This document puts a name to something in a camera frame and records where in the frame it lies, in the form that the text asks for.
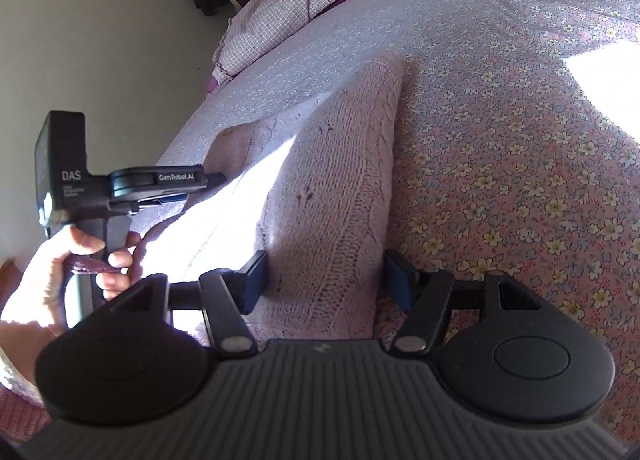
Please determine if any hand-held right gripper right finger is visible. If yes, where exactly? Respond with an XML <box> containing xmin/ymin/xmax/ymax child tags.
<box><xmin>384</xmin><ymin>250</ymin><xmax>543</xmax><ymax>353</ymax></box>

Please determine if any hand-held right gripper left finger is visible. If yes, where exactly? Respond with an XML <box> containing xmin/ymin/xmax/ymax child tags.
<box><xmin>117</xmin><ymin>250</ymin><xmax>269</xmax><ymax>358</ymax></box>

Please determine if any pink knitted cardigan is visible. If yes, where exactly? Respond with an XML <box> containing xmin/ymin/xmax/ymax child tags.
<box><xmin>132</xmin><ymin>56</ymin><xmax>407</xmax><ymax>343</ymax></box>

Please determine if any person's left forearm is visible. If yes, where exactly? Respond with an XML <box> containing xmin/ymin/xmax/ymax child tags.
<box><xmin>0</xmin><ymin>322</ymin><xmax>51</xmax><ymax>403</ymax></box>

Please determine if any person's left hand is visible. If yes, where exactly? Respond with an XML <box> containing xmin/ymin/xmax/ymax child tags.
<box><xmin>0</xmin><ymin>226</ymin><xmax>147</xmax><ymax>337</ymax></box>

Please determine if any pink floral bed sheet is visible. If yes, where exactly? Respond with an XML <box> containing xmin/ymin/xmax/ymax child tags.
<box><xmin>155</xmin><ymin>0</ymin><xmax>640</xmax><ymax>441</ymax></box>

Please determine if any pink checked quilt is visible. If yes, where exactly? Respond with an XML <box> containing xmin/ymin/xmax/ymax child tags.
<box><xmin>206</xmin><ymin>0</ymin><xmax>443</xmax><ymax>91</ymax></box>

